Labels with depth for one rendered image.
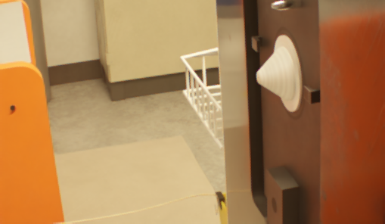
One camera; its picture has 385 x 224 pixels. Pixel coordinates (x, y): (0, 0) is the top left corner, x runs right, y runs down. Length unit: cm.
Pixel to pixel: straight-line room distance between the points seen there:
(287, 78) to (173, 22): 321
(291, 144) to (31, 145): 41
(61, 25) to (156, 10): 57
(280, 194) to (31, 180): 42
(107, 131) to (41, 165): 261
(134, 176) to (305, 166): 98
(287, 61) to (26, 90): 42
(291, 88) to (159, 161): 104
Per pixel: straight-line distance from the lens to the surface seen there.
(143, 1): 381
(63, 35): 419
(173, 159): 169
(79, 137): 361
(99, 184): 162
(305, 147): 67
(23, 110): 100
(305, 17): 63
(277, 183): 71
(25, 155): 103
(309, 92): 61
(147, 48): 387
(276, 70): 67
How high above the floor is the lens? 144
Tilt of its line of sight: 22 degrees down
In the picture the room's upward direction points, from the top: 4 degrees counter-clockwise
